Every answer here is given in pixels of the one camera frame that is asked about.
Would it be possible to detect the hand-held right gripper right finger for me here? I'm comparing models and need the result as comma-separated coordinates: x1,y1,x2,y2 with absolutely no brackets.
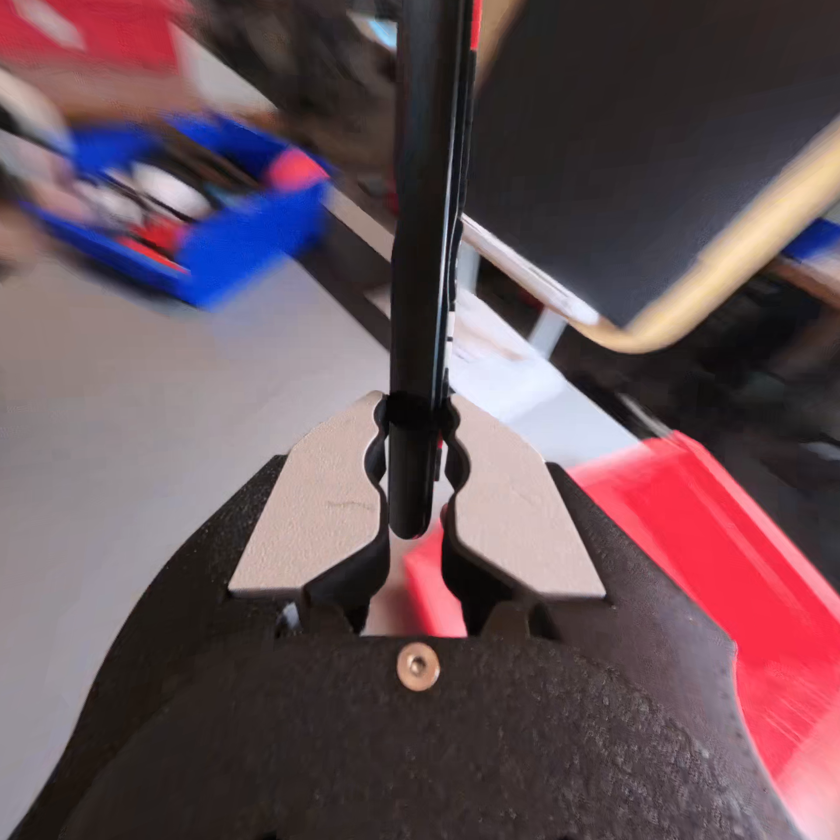
441,394,608,614

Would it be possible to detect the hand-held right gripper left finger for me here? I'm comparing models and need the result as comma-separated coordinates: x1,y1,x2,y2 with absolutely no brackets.
227,391,391,614

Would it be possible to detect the red plastic bin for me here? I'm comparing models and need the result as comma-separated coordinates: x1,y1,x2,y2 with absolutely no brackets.
403,430,840,840

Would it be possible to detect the black TV remote control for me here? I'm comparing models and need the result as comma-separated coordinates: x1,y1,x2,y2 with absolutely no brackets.
388,0,483,540

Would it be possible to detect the blue plastic bin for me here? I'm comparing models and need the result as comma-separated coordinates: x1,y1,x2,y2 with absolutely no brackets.
20,112,336,309

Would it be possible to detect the white round object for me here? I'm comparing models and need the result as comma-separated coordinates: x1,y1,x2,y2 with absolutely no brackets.
105,164,214,221

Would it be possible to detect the red block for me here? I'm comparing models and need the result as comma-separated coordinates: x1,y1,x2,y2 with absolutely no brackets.
128,220,191,263

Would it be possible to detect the red flat disc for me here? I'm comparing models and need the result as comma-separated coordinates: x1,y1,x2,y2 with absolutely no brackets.
266,147,329,191

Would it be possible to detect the large red ribbed crate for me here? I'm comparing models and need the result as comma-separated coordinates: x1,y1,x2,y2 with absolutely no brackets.
0,0,191,73

